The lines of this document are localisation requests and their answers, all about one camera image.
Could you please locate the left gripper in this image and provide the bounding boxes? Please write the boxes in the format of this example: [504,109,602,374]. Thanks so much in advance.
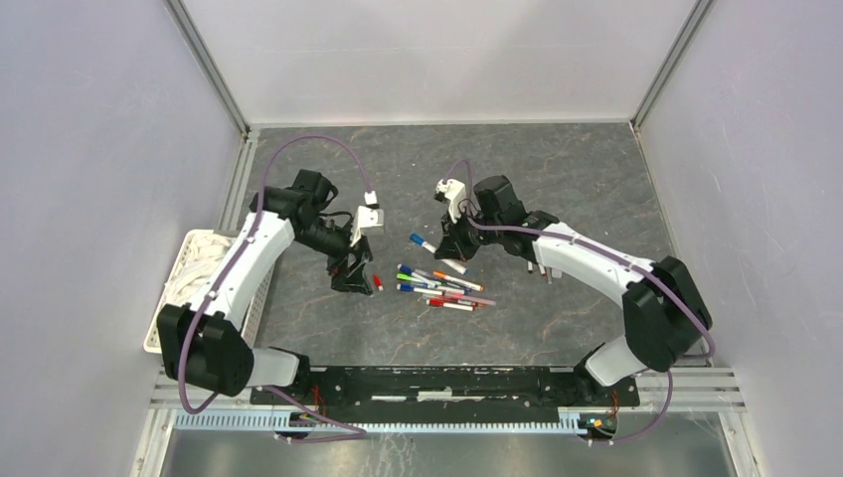
[295,217,374,296]

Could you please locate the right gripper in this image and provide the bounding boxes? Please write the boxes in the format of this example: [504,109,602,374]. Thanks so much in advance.
[435,204,502,264]

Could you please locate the blue cap deli marker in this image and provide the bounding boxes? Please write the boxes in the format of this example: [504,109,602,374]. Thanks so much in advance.
[410,233,467,275]

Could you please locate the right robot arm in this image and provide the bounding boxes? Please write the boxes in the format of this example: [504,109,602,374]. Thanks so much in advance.
[434,175,715,405]

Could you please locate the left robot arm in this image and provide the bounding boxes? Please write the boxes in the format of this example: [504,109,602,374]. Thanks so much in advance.
[156,169,384,405]

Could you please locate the blue cap white marker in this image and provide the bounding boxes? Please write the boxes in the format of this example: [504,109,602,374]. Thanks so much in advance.
[397,264,445,288]

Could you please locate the blue cap lower marker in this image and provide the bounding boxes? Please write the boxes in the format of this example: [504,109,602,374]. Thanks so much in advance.
[396,283,444,296]

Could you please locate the red cap lower marker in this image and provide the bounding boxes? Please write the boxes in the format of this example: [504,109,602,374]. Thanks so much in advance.
[425,299,475,312]

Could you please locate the white perforated basket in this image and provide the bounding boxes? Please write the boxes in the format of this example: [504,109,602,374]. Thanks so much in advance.
[142,229,274,355]

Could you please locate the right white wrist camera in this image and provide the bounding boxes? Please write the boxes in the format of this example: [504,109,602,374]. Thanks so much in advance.
[434,179,467,224]

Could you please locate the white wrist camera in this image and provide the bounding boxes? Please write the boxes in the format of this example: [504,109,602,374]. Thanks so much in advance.
[350,206,385,246]
[434,179,467,224]

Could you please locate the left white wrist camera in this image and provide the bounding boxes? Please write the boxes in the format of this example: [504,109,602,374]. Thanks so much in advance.
[350,206,385,246]

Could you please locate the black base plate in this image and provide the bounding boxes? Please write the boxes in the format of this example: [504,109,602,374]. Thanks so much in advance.
[286,366,640,424]

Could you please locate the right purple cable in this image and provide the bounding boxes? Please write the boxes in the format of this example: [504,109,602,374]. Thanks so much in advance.
[442,157,717,446]

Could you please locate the slotted cable duct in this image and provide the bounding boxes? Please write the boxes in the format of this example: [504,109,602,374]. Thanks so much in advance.
[174,409,587,436]

